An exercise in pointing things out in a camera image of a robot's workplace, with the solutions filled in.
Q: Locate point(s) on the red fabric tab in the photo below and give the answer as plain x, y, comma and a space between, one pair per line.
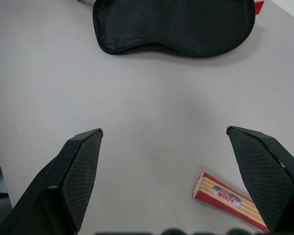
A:
259, 6

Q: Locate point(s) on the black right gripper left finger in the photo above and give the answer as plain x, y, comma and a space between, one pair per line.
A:
51, 191

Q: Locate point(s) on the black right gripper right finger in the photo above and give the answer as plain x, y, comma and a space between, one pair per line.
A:
267, 176

